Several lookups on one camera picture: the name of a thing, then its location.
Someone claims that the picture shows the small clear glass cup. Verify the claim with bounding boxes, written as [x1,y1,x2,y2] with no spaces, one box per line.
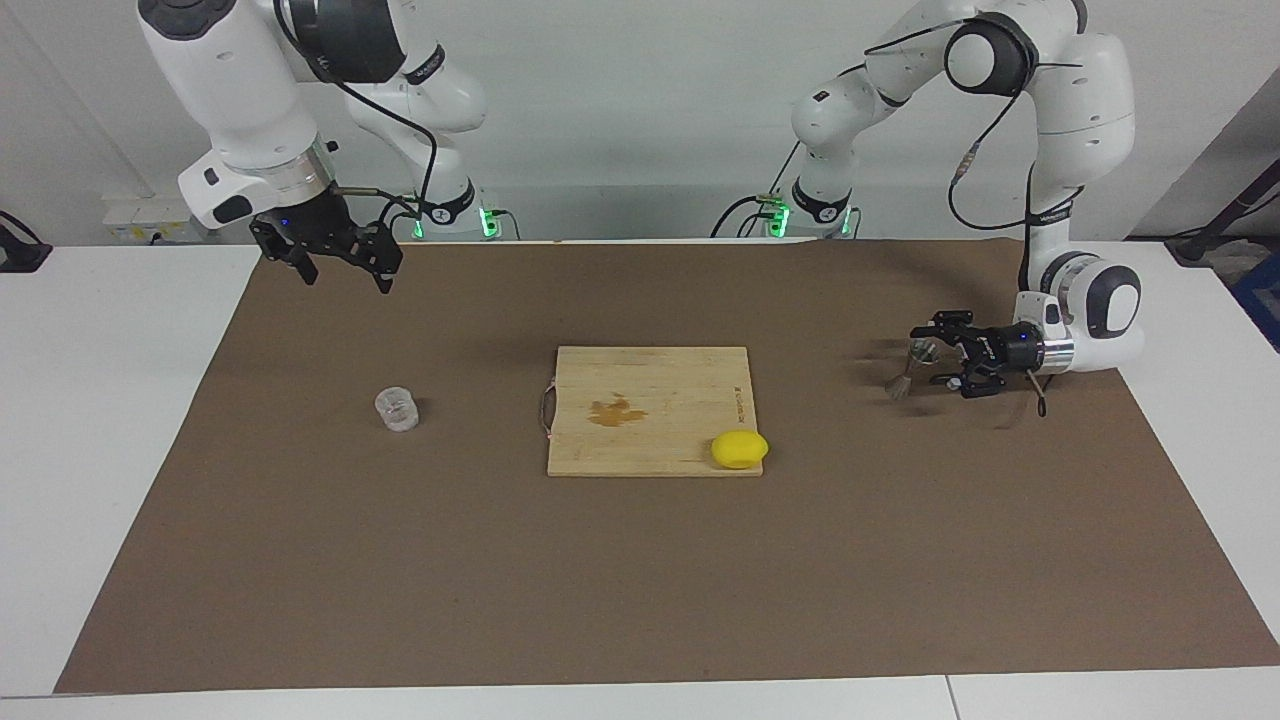
[374,387,421,433]

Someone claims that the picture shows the steel double jigger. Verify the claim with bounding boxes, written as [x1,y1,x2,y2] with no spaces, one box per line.
[884,339,941,401]

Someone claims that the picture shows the black clamp mount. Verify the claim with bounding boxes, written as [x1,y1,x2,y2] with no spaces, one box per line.
[0,210,53,273]

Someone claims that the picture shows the yellow lemon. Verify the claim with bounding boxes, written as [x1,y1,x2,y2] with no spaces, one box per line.
[711,430,770,470]

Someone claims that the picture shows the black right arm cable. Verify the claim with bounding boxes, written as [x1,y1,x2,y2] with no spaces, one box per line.
[272,0,441,241]

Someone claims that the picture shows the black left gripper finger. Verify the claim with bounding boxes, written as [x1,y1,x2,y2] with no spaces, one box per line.
[930,368,1001,399]
[910,311,976,346]

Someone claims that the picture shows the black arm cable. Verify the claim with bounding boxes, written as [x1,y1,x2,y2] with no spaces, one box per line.
[272,0,441,241]
[860,20,1086,419]

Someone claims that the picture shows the wooden cutting board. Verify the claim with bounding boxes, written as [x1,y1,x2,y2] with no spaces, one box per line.
[540,346,766,478]

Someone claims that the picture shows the white wall power strip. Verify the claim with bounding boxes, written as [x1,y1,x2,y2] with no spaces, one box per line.
[103,197,211,244]

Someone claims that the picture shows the brown paper table mat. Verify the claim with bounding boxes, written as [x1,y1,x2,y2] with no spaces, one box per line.
[55,238,1280,694]

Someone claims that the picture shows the black stand leg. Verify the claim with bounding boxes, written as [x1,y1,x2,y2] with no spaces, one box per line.
[1165,160,1280,266]

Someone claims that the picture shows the blue crate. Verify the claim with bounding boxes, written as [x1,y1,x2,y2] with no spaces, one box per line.
[1230,250,1280,351]

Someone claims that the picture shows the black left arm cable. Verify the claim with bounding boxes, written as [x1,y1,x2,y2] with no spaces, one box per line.
[860,20,1086,419]

